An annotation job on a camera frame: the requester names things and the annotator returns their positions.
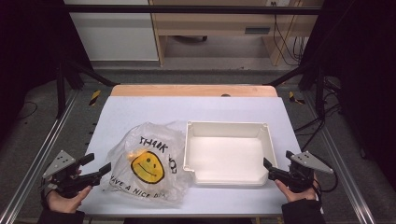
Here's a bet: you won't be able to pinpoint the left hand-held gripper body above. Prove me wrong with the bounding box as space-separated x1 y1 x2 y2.
40 150 94 199

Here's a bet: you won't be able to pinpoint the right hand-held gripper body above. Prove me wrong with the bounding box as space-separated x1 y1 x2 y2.
288 150 334 193

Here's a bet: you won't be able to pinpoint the white plastic bin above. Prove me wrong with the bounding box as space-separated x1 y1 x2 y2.
182 120 278 188

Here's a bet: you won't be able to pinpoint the clear smiley plastic bag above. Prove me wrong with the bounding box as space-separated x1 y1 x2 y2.
106 120 194 205

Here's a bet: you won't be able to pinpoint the person's right hand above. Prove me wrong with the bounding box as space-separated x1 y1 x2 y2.
274 174 320 203

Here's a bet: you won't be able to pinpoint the person's left hand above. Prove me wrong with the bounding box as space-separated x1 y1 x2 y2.
46 185 93 215

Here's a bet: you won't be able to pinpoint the yellow black tape strip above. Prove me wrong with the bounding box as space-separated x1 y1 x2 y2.
288 91 306 105
88 89 103 106

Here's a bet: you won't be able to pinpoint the black metal stand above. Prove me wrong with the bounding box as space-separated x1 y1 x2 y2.
267 62 327 118
55 59 118 119

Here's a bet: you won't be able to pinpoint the black curtain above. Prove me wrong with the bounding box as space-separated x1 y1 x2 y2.
0 0 92 138
306 0 396 182

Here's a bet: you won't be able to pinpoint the wooden table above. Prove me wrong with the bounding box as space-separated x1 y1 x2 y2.
110 84 278 98

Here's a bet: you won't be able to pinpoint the white cabinet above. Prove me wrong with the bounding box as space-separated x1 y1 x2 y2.
64 0 160 63

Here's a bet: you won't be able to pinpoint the office chair base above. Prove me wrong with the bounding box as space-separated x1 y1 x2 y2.
171 35 208 44

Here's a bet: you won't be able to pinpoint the aluminium rail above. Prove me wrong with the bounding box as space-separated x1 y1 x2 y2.
0 90 80 224
303 92 377 224

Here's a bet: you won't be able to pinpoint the black floor cables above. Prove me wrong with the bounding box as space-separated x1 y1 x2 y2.
293 76 344 151

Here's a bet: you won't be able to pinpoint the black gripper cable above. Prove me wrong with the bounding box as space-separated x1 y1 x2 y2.
314 155 340 200

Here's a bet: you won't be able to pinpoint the thin black floor cable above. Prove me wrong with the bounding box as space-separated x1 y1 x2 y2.
18 101 39 121

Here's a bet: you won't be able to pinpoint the black hanging cables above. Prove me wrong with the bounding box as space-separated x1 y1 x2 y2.
272 1 307 65

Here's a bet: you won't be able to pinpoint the dark drawer handle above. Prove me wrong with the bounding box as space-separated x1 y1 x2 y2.
244 26 271 35

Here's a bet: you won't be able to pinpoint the black horizontal frame bar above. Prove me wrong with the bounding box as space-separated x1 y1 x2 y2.
64 4 323 16

